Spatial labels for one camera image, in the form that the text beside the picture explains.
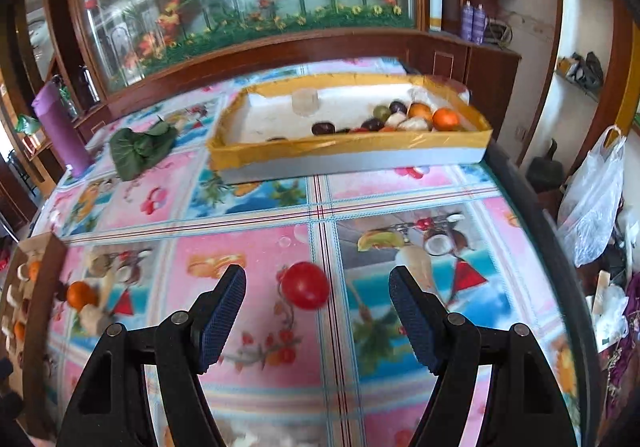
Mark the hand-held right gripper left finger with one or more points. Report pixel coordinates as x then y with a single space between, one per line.
222 322

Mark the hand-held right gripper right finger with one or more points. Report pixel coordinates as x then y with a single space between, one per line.
412 322

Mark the brown cardboard box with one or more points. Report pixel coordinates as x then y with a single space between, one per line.
37 327

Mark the red tomato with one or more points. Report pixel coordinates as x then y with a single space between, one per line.
305 285

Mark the yellow-lined white box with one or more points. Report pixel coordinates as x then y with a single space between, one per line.
350 154

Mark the small orange tangerine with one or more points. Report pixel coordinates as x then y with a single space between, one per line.
81 294

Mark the printed fruit tablecloth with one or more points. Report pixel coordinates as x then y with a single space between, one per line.
325 212

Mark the green leaf vegetable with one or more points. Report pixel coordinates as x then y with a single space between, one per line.
140 147

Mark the white garlic bulb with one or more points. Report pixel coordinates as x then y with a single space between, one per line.
414 124

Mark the green fruit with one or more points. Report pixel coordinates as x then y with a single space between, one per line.
382 112

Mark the purple cloth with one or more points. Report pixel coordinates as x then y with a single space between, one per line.
625 362

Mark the dark date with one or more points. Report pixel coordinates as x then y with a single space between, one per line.
398 106

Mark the white plastic bag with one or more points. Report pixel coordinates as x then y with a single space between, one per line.
590 197

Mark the clear plastic cup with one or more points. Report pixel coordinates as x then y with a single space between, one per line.
305 102

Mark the purple tumbler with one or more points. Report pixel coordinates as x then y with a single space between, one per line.
60 132

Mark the dark bottle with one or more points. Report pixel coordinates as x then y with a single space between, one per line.
86 82

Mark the dark shoes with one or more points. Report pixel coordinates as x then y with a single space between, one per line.
585 69

